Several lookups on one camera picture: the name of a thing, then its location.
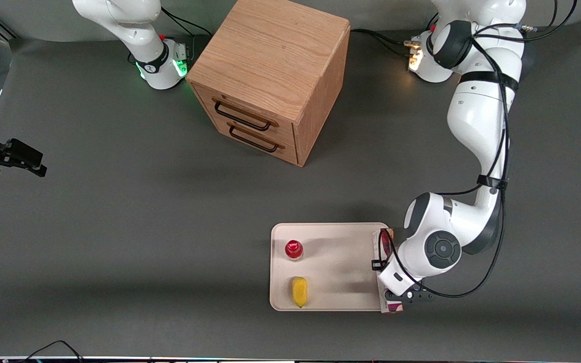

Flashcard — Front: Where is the black right base cable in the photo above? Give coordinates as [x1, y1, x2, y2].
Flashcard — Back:
[161, 6, 211, 38]

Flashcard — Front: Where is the red capped bottle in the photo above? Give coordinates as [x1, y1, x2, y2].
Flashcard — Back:
[285, 239, 305, 261]

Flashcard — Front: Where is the black arm-routed cable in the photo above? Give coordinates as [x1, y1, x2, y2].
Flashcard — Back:
[379, 23, 511, 299]

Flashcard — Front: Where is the aluminium frame rail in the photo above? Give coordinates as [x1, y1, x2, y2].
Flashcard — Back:
[0, 14, 20, 42]

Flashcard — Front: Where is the black overhead cable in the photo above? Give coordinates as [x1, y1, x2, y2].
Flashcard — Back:
[521, 0, 578, 41]

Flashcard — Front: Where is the black base cable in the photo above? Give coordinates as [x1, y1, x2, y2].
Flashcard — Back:
[350, 28, 415, 57]
[161, 6, 211, 38]

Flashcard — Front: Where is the black looped cable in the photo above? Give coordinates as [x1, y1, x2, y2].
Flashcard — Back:
[22, 340, 85, 362]

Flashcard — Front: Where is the black drawer handle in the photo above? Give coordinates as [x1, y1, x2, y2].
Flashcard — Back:
[213, 100, 274, 132]
[228, 125, 280, 154]

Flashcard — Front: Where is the cream plastic tray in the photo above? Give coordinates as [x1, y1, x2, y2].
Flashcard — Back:
[269, 222, 391, 312]

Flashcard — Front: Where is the yellow plastic lemon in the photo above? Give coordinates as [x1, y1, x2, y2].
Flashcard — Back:
[292, 276, 309, 309]

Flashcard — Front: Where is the wooden drawer front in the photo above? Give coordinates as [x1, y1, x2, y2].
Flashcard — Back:
[194, 86, 299, 148]
[203, 108, 299, 167]

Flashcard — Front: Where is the black left base cable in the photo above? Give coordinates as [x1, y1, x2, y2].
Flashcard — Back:
[350, 28, 415, 57]

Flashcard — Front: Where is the red cookie box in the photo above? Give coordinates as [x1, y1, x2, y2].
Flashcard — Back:
[373, 228, 405, 314]

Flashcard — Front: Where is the wooden two-drawer cabinet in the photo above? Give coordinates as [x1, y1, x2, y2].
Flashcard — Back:
[186, 0, 351, 167]

